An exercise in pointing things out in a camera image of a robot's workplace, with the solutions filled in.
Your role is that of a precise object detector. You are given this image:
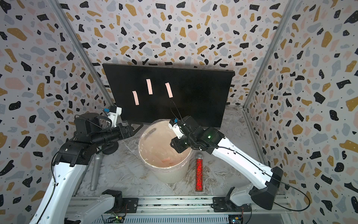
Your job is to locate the red glitter tube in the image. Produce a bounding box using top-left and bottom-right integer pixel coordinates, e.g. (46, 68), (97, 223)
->
(196, 154), (203, 192)

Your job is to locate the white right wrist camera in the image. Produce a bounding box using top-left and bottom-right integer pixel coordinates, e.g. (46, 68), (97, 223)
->
(168, 118), (184, 139)

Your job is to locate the aluminium frame post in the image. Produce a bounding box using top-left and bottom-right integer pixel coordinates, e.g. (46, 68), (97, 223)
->
(48, 0), (115, 106)
(243, 0), (297, 111)

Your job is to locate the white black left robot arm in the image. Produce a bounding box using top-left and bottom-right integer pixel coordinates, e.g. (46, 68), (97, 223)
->
(31, 113), (143, 224)

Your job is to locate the cream bin with plastic liner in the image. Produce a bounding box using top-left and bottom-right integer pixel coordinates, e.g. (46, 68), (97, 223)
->
(139, 119), (193, 184)

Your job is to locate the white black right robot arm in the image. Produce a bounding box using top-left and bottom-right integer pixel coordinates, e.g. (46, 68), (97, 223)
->
(168, 116), (283, 210)

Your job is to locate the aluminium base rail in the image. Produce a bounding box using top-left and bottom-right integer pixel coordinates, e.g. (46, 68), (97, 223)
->
(66, 194), (296, 224)

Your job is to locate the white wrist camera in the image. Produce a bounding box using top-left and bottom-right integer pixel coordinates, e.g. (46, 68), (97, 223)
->
(103, 106), (122, 127)
(168, 118), (184, 139)

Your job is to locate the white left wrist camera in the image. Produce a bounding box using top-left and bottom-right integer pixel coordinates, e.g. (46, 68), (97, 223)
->
(103, 106), (122, 127)

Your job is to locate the grey metal cylinder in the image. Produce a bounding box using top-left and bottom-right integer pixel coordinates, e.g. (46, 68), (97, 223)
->
(90, 153), (103, 191)

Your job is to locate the black computer monitor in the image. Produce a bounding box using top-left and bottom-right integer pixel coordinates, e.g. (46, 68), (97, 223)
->
(103, 63), (235, 128)

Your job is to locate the aluminium frame post left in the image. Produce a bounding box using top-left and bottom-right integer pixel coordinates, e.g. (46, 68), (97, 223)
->
(48, 0), (115, 106)

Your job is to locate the aluminium frame post right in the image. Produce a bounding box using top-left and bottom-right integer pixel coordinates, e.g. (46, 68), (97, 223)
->
(243, 0), (297, 111)

